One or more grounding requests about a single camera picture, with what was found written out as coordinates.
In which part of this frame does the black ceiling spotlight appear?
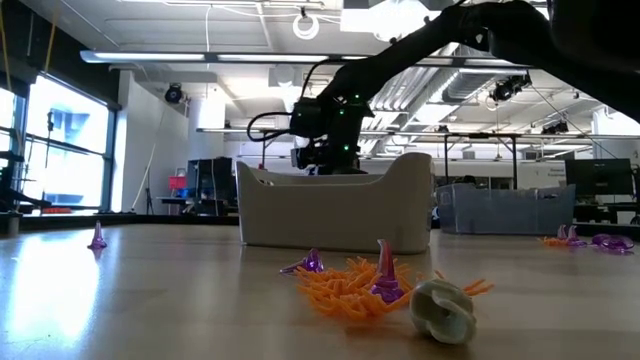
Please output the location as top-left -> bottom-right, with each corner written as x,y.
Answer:
489,73 -> 532,104

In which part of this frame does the white ring lamp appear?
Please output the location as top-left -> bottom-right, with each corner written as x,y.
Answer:
292,12 -> 321,41

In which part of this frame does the cluttered background desk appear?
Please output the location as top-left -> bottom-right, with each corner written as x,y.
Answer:
157,195 -> 239,217

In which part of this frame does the white plastic bin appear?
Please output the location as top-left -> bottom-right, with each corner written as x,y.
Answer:
235,151 -> 435,255

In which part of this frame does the black monitor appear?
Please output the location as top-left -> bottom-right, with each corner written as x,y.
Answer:
186,157 -> 234,202
564,158 -> 634,198

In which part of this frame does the black light stand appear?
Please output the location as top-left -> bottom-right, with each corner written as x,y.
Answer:
39,109 -> 56,211

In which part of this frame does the black metal frame stand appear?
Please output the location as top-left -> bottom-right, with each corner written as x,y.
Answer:
197,127 -> 524,192

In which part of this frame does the white leaning pole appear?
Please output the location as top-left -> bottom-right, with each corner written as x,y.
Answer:
130,144 -> 157,211

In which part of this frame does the black ceiling speaker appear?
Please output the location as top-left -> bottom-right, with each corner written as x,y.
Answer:
163,83 -> 184,105

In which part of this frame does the translucent grey plastic bin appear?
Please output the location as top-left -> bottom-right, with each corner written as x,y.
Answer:
436,182 -> 577,236

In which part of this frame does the silver ventilation duct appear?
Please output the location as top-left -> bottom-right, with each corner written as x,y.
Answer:
442,49 -> 526,104

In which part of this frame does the pale green skull ring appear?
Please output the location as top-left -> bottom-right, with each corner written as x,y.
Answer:
409,278 -> 480,347

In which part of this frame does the large window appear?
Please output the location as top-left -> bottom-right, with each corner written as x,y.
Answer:
0,72 -> 119,214

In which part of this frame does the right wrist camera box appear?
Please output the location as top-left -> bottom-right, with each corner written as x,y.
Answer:
290,145 -> 326,171

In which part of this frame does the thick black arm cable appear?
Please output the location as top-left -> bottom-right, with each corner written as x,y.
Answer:
246,110 -> 304,144

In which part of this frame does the long ceiling light bar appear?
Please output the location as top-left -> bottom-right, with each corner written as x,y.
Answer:
79,48 -> 640,70

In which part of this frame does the black equipment rack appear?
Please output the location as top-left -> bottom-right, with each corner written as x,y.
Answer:
0,149 -> 51,236

